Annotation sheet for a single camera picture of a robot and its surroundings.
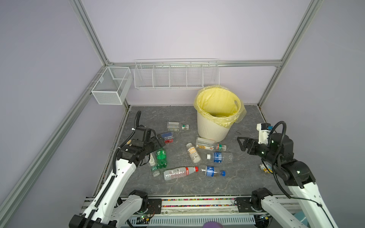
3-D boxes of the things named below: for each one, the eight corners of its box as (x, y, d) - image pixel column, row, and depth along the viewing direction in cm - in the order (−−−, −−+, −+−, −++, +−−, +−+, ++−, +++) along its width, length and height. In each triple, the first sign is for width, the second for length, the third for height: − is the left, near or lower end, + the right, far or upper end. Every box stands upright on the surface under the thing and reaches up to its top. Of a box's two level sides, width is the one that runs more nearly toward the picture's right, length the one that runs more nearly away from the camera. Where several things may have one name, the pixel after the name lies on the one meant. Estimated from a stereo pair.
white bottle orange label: (194, 164, 90) (194, 161, 86) (185, 147, 97) (185, 144, 93) (200, 161, 91) (201, 158, 87) (191, 145, 99) (191, 141, 95)
